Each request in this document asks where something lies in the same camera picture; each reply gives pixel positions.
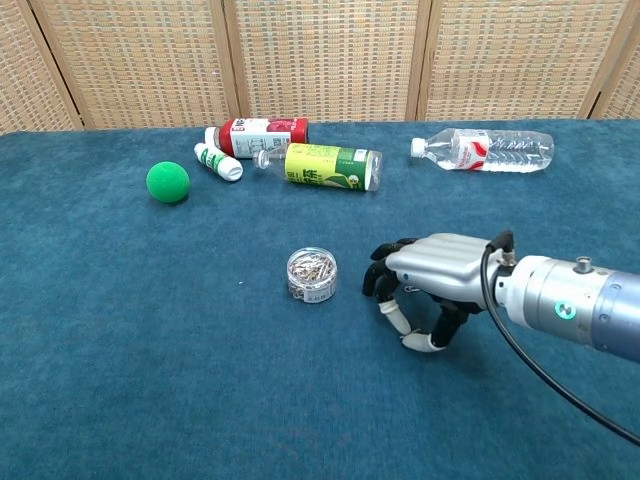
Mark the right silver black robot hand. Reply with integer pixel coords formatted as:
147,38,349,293
362,232,502,354

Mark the clear round paperclip container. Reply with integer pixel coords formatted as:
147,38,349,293
285,246,338,304

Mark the clear water bottle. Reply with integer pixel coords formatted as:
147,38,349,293
410,127,555,174

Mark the yellow green label bottle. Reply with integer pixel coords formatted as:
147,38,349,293
252,142,384,193

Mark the red juice bottle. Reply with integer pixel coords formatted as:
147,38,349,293
204,117,310,160

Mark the woven rattan screen panel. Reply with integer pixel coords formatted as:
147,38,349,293
0,0,84,134
592,0,640,120
29,0,241,130
222,0,434,124
417,0,629,121

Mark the small white green bottle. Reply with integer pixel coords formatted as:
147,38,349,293
193,142,245,183

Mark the green foam ball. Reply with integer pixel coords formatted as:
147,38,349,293
145,160,192,204

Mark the blue felt table mat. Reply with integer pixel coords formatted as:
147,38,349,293
0,118,640,480

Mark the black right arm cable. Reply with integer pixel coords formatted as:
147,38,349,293
479,229,640,447

